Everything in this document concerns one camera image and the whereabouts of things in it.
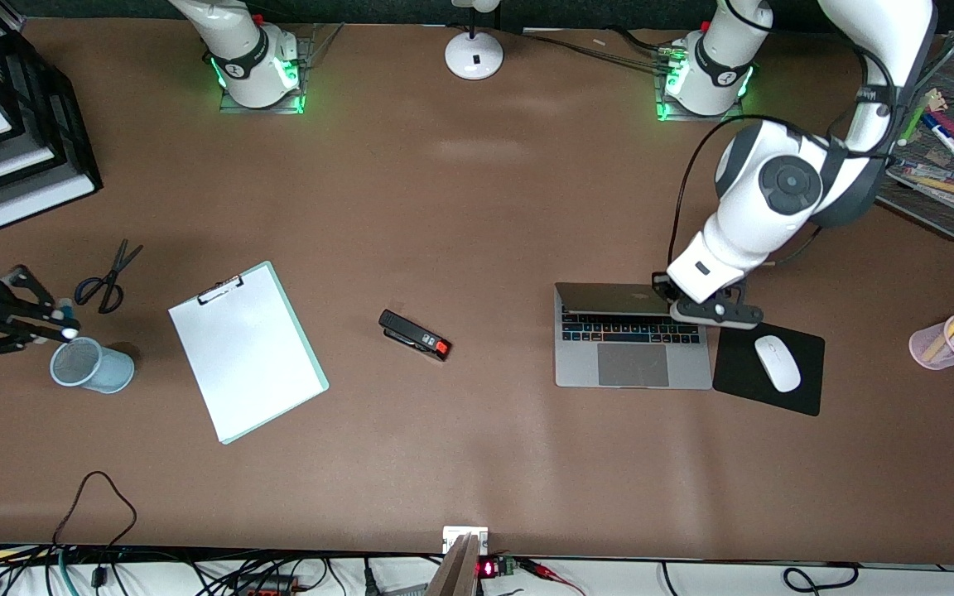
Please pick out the light blue mesh cup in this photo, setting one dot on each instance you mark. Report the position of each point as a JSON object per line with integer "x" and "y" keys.
{"x": 104, "y": 371}

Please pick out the white marker with blue cap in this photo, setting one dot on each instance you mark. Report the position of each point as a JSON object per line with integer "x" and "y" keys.
{"x": 951, "y": 142}

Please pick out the green marker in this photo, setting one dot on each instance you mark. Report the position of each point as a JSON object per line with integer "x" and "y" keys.
{"x": 916, "y": 120}

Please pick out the white round lamp base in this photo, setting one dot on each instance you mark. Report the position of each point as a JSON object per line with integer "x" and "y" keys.
{"x": 474, "y": 54}

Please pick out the blue marker with white end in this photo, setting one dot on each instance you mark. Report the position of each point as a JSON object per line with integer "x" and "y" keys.
{"x": 67, "y": 314}

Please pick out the black stapler with red tip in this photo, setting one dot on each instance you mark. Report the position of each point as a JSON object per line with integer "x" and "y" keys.
{"x": 411, "y": 333}

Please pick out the black stacked paper tray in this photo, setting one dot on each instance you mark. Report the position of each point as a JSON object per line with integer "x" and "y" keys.
{"x": 63, "y": 132}

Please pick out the silver laptop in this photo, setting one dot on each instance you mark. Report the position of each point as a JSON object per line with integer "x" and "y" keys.
{"x": 630, "y": 364}

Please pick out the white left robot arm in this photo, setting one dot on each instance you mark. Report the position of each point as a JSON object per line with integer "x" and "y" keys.
{"x": 775, "y": 178}

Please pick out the pink pen cup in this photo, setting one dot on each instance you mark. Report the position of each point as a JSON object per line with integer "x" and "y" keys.
{"x": 937, "y": 352}

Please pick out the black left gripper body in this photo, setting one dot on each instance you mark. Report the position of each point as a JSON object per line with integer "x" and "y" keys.
{"x": 662, "y": 284}

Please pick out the circuit board with red display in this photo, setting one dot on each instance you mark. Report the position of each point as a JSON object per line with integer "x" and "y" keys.
{"x": 493, "y": 568}

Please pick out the yellow highlighter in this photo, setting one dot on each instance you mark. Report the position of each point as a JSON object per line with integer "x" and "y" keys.
{"x": 941, "y": 185}

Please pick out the black mouse pad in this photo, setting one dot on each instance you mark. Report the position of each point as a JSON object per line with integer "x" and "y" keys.
{"x": 742, "y": 381}

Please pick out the yellow marker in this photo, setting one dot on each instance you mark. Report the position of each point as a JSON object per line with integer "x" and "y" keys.
{"x": 943, "y": 335}

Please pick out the light green clipboard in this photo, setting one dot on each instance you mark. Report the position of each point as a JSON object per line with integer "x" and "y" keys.
{"x": 311, "y": 364}

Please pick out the white computer mouse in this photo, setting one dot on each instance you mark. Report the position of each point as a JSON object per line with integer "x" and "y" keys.
{"x": 778, "y": 362}

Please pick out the black scissors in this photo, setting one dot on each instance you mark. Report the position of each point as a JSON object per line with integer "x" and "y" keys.
{"x": 108, "y": 277}

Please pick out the orange power strip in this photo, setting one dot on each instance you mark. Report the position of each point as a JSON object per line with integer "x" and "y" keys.
{"x": 266, "y": 586}

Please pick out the clear arm base plate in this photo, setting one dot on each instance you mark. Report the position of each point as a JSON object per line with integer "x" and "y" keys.
{"x": 738, "y": 114}
{"x": 303, "y": 54}

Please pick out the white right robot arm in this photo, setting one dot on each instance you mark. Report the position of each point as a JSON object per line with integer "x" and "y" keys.
{"x": 241, "y": 41}

